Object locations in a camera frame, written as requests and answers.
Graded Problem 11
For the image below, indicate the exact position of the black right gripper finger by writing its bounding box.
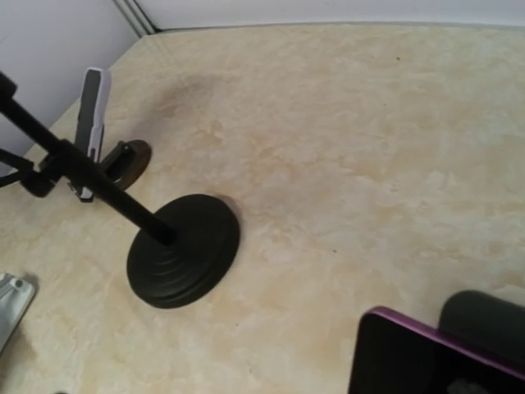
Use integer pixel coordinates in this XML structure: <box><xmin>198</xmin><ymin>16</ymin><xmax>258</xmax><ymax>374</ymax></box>
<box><xmin>440</xmin><ymin>290</ymin><xmax>524</xmax><ymax>355</ymax></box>

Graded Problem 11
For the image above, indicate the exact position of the black round-base phone stand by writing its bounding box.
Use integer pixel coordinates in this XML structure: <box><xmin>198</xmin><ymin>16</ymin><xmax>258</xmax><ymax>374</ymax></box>
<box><xmin>1</xmin><ymin>75</ymin><xmax>240</xmax><ymax>309</ymax></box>

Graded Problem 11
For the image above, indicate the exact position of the silver folding phone stand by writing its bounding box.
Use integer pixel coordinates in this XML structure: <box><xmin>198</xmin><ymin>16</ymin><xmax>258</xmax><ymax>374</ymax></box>
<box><xmin>0</xmin><ymin>273</ymin><xmax>36</xmax><ymax>351</ymax></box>

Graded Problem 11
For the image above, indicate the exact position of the phone with purple edge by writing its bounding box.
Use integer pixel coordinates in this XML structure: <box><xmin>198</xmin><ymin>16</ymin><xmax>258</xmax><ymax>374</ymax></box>
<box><xmin>348</xmin><ymin>306</ymin><xmax>524</xmax><ymax>393</ymax></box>

